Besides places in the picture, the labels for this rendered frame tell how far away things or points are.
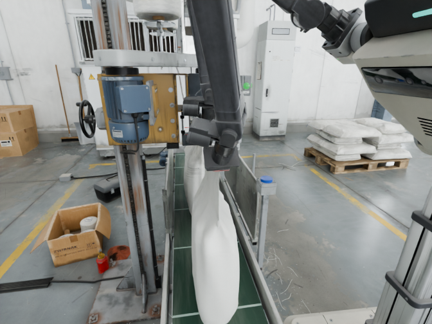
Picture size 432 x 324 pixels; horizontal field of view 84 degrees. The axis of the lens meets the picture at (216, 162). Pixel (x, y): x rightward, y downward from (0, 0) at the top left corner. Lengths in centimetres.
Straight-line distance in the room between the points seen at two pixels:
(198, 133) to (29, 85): 536
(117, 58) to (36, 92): 492
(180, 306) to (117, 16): 126
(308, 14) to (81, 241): 194
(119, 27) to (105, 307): 153
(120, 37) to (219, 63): 81
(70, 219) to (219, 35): 226
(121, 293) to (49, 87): 453
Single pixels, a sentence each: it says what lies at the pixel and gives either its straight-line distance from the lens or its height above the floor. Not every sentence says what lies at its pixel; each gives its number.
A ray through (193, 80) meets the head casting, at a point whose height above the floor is 131.
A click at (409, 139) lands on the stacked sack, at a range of 433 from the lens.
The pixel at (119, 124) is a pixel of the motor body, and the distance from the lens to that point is 97.
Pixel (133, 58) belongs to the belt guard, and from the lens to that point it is 94.
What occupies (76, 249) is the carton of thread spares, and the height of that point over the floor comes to 11.
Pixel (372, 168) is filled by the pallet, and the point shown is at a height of 5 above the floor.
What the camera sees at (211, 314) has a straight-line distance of 109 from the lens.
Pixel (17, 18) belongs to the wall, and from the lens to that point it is 585.
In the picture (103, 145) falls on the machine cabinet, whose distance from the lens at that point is 418.
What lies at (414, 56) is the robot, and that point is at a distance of 66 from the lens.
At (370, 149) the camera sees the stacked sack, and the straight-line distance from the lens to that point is 392.
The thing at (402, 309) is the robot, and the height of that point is 63.
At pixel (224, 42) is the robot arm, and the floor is 139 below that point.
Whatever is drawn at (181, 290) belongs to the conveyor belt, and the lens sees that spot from 130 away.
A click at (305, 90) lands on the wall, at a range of 587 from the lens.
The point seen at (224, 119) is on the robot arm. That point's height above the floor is 125.
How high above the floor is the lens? 135
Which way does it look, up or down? 21 degrees down
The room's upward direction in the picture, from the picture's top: straight up
